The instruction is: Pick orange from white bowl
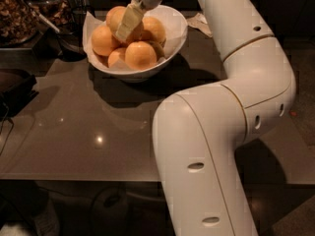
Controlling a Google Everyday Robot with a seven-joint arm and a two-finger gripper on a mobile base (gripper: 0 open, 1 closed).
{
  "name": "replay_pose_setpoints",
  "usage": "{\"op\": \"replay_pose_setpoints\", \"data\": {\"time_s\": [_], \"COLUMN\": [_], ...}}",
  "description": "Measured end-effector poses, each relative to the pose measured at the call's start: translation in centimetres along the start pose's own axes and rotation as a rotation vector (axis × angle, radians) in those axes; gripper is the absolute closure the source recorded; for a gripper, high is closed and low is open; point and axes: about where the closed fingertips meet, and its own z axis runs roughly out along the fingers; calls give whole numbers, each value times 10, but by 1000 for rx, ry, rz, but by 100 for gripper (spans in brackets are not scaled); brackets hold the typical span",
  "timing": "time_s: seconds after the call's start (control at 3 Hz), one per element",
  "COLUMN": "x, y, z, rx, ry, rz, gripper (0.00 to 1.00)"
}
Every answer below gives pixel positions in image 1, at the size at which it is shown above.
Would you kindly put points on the large glass snack jar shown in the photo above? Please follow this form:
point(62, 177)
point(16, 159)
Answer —
point(17, 22)

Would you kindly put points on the white ceramic bowl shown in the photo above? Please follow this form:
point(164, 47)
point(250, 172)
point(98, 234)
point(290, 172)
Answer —
point(175, 30)

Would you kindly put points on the crumpled brown paper napkin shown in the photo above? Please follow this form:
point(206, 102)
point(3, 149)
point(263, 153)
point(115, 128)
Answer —
point(200, 23)

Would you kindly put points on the grey metal tray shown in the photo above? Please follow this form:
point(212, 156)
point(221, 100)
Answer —
point(36, 43)

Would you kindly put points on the white sneaker shoe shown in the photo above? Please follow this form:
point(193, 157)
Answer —
point(45, 220)

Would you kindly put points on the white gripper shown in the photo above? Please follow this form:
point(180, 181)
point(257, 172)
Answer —
point(132, 17)

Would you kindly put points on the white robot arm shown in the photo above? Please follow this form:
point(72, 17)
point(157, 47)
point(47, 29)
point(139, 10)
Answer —
point(197, 130)

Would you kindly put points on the dark brown box device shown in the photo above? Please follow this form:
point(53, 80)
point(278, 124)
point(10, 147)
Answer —
point(15, 91)

